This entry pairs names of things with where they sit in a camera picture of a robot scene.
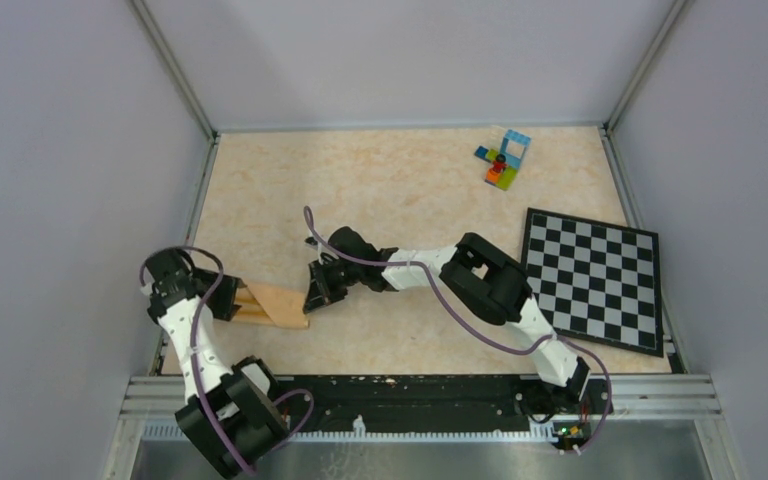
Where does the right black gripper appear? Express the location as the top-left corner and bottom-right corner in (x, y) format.
(304, 259), (363, 315)

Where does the peach cloth napkin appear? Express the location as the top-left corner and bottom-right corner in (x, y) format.
(231, 283), (309, 330)

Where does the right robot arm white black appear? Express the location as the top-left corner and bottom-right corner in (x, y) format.
(302, 226), (590, 412)

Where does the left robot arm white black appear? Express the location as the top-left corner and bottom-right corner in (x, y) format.
(139, 246), (290, 479)

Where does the colourful toy brick model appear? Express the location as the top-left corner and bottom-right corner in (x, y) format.
(473, 127), (532, 191)

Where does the black white checkerboard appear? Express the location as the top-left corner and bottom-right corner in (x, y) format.
(521, 208), (664, 357)

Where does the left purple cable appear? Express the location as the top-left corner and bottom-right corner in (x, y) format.
(138, 246), (316, 478)

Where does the purple cable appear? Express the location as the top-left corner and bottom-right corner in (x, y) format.
(301, 205), (615, 454)
(138, 246), (316, 478)

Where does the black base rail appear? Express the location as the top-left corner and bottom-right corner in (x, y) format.
(276, 374), (613, 434)

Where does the aluminium frame profile front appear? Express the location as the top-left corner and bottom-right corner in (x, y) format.
(121, 374), (717, 445)

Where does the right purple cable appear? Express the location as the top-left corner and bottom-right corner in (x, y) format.
(301, 205), (615, 454)

